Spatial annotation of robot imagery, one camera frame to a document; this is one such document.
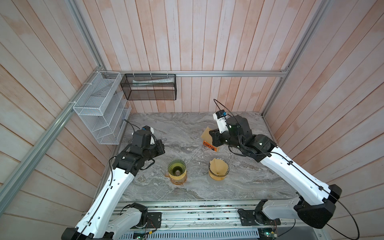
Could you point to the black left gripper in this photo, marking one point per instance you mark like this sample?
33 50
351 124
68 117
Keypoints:
160 147

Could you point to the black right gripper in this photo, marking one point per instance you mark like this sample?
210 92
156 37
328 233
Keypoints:
215 135

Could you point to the clear glass dripper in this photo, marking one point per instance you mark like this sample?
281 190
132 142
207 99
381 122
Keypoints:
221 174

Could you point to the green glass dripper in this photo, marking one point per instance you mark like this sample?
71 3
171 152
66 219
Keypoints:
177 168

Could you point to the brown paper coffee filter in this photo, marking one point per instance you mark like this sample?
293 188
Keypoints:
218 164

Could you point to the wooden ring dripper stand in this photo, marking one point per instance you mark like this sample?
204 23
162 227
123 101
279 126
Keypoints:
217 178

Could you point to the orange glass pitcher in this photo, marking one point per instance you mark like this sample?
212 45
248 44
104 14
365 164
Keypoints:
175 182

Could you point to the orange coffee filter box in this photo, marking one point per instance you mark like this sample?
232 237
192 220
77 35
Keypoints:
208 145

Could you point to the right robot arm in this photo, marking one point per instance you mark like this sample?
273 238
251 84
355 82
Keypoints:
316 201

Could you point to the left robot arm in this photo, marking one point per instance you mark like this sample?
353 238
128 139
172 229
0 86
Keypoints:
96 224

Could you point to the paper in black basket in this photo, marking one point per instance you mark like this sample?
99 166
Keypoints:
167 82

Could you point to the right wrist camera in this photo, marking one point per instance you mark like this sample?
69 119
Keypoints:
220 118

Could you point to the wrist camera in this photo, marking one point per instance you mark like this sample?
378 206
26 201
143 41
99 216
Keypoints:
220 118
149 130

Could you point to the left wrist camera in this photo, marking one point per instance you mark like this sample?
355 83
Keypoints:
149 130

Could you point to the black wire mesh basket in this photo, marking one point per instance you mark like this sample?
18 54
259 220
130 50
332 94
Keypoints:
148 93

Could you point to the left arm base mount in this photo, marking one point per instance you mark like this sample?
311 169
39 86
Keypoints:
147 219

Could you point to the white wire mesh shelf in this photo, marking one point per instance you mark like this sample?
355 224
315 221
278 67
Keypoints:
103 108

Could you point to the aluminium rail base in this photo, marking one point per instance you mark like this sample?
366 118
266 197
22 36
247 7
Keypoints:
202 215

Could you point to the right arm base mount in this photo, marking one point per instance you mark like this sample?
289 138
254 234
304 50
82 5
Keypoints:
256 217

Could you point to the perforated cable duct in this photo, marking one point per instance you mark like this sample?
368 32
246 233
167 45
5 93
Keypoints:
208 234

